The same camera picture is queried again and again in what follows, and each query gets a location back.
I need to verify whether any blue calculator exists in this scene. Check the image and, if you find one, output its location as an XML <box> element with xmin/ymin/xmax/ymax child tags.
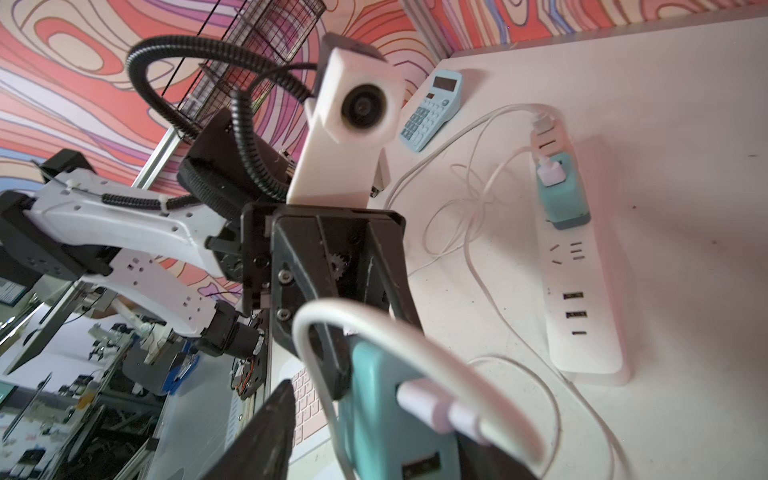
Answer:
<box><xmin>399</xmin><ymin>70</ymin><xmax>463</xmax><ymax>153</ymax></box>

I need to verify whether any white cable of keyboard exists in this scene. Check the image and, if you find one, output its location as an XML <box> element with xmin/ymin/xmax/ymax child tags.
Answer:
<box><xmin>292</xmin><ymin>298</ymin><xmax>625</xmax><ymax>480</ymax></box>
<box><xmin>419</xmin><ymin>146</ymin><xmax>568</xmax><ymax>277</ymax></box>

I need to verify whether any black wire basket left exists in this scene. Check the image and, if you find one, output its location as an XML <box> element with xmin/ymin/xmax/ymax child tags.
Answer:
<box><xmin>161</xmin><ymin>0</ymin><xmax>328</xmax><ymax>130</ymax></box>

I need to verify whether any teal usb charger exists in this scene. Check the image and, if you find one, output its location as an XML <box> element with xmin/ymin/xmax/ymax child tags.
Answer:
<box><xmin>536</xmin><ymin>152</ymin><xmax>591</xmax><ymax>230</ymax></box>
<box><xmin>338</xmin><ymin>336</ymin><xmax>461</xmax><ymax>479</ymax></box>

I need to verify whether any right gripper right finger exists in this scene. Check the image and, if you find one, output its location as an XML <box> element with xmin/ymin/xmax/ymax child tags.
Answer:
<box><xmin>456</xmin><ymin>433</ymin><xmax>537</xmax><ymax>480</ymax></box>

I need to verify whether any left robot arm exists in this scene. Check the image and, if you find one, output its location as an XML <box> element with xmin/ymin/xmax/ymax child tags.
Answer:
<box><xmin>1</xmin><ymin>151</ymin><xmax>420</xmax><ymax>363</ymax></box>

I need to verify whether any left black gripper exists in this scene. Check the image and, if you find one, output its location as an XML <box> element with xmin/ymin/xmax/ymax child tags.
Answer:
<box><xmin>239</xmin><ymin>200</ymin><xmax>424</xmax><ymax>400</ymax></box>

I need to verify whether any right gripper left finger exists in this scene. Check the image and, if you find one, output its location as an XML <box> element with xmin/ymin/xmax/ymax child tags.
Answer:
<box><xmin>202</xmin><ymin>380</ymin><xmax>296</xmax><ymax>480</ymax></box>

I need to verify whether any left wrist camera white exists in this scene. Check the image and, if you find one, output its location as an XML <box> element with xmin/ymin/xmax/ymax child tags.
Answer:
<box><xmin>286</xmin><ymin>33</ymin><xmax>405</xmax><ymax>208</ymax></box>

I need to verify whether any white power strip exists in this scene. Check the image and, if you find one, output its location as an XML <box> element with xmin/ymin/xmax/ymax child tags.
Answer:
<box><xmin>531</xmin><ymin>113</ymin><xmax>630</xmax><ymax>386</ymax></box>

